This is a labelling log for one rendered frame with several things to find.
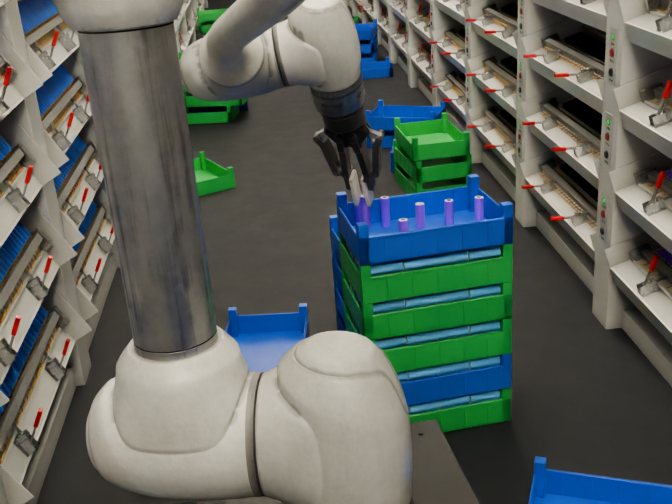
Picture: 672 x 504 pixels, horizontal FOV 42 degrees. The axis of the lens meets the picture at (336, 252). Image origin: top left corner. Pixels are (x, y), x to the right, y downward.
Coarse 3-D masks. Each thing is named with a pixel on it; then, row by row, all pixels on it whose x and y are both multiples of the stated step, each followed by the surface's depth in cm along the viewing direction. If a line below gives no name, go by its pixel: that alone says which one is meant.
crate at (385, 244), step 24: (336, 192) 177; (432, 192) 181; (456, 192) 183; (480, 192) 180; (408, 216) 182; (432, 216) 182; (456, 216) 181; (504, 216) 165; (360, 240) 161; (384, 240) 162; (408, 240) 163; (432, 240) 164; (456, 240) 165; (480, 240) 166; (504, 240) 167; (360, 264) 162
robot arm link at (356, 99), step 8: (360, 80) 146; (352, 88) 145; (360, 88) 147; (312, 96) 149; (320, 96) 146; (328, 96) 145; (336, 96) 145; (344, 96) 145; (352, 96) 146; (360, 96) 147; (320, 104) 147; (328, 104) 146; (336, 104) 146; (344, 104) 146; (352, 104) 147; (360, 104) 148; (320, 112) 149; (328, 112) 148; (336, 112) 148; (344, 112) 147; (352, 112) 148
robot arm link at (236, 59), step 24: (240, 0) 118; (264, 0) 112; (288, 0) 109; (216, 24) 125; (240, 24) 119; (264, 24) 117; (192, 48) 140; (216, 48) 127; (240, 48) 126; (264, 48) 138; (192, 72) 140; (216, 72) 136; (240, 72) 136; (264, 72) 138; (216, 96) 142; (240, 96) 142
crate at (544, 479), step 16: (544, 464) 156; (544, 480) 158; (560, 480) 159; (576, 480) 157; (592, 480) 156; (608, 480) 155; (624, 480) 154; (544, 496) 159; (560, 496) 159; (576, 496) 159; (592, 496) 158; (608, 496) 157; (624, 496) 156; (640, 496) 155; (656, 496) 154
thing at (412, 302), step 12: (468, 288) 174; (480, 288) 171; (492, 288) 171; (360, 300) 173; (396, 300) 169; (408, 300) 169; (420, 300) 169; (432, 300) 169; (444, 300) 170; (456, 300) 172
